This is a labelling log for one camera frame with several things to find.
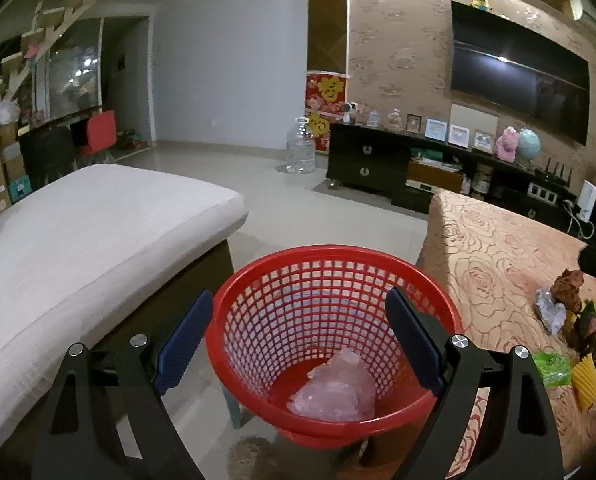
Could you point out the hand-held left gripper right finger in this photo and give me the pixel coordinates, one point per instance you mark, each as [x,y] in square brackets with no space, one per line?
[413,340]

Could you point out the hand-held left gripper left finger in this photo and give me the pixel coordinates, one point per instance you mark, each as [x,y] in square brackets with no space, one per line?
[185,345]

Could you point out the red plastic mesh basket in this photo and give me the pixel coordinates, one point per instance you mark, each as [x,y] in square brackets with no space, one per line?
[258,285]

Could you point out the cartoon printed plastic bag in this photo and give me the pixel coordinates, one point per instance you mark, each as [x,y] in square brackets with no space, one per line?
[548,312]

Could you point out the brown wrapper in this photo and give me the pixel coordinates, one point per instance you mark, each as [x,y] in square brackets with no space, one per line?
[567,287]

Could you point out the crumpled clear plastic wrap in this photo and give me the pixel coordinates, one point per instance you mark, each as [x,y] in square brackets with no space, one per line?
[338,390]

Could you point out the white cushioned sofa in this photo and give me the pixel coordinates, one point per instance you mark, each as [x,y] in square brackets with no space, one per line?
[102,240]

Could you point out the green crumpled wrapper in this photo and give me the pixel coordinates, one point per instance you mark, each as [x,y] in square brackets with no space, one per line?
[550,369]

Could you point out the yellow pleated paper liner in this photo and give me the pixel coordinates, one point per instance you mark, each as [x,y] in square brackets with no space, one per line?
[587,382]

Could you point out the green flat box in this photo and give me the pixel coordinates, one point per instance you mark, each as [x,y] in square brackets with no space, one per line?
[435,157]

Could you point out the black television cabinet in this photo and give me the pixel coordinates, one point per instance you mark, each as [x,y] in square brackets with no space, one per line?
[368,160]

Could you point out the white power strip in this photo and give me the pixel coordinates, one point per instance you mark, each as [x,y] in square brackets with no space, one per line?
[544,194]

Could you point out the black router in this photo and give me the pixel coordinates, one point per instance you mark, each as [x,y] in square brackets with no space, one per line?
[553,177]

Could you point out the pink plush toy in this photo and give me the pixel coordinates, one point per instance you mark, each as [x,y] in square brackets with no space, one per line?
[506,144]

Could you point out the glass jar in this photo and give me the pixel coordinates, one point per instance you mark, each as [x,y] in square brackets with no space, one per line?
[395,120]
[374,119]

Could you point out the clear water bottle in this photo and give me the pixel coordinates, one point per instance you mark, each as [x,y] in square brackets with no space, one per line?
[300,150]

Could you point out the white upright device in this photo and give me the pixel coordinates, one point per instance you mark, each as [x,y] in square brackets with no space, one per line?
[588,202]

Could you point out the teal box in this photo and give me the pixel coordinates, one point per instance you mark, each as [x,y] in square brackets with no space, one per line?
[21,189]

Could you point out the pale blue globe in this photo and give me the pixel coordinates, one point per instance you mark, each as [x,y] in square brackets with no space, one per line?
[529,144]

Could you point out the red chair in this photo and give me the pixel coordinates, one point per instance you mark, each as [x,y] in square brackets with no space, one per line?
[100,130]

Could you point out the black chair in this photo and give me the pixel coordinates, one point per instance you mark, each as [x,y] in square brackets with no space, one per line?
[45,155]

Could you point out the small white figurine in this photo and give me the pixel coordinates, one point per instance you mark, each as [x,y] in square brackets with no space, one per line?
[349,112]

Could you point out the white plastic bag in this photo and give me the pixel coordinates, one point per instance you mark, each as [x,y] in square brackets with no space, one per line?
[6,111]

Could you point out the glass sliding door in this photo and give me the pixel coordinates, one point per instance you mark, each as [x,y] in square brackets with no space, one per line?
[72,65]

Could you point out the wooden staircase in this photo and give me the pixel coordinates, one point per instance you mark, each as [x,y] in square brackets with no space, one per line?
[32,40]

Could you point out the yellow plush toy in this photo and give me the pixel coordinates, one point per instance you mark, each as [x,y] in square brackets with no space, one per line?
[482,2]

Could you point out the white picture frame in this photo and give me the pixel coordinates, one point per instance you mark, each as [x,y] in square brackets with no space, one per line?
[459,135]

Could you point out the light wooden picture frame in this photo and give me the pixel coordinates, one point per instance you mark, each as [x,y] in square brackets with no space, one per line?
[483,141]

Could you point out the blue picture frame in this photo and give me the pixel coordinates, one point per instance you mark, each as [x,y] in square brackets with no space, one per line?
[436,130]

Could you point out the small brown picture frame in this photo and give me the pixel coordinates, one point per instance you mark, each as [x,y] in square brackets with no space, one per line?
[414,123]

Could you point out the red festive wall poster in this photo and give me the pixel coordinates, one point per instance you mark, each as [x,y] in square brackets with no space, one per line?
[325,92]

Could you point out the black wall television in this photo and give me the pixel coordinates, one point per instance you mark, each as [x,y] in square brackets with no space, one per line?
[518,70]

